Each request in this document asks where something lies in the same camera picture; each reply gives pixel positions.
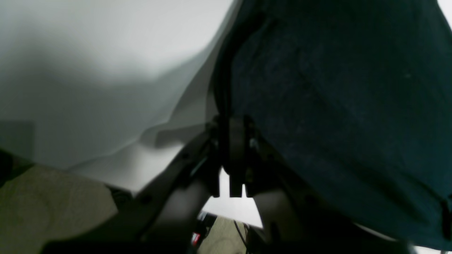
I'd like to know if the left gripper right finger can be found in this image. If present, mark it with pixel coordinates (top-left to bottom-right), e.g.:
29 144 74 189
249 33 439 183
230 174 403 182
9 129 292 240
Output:
228 117 415 254

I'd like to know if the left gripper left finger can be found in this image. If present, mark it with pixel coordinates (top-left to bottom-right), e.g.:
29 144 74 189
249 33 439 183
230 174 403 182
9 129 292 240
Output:
42 118 221 254

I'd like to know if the black T-shirt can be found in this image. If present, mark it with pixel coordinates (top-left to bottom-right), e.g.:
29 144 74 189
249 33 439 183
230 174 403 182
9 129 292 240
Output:
213 0 452 251

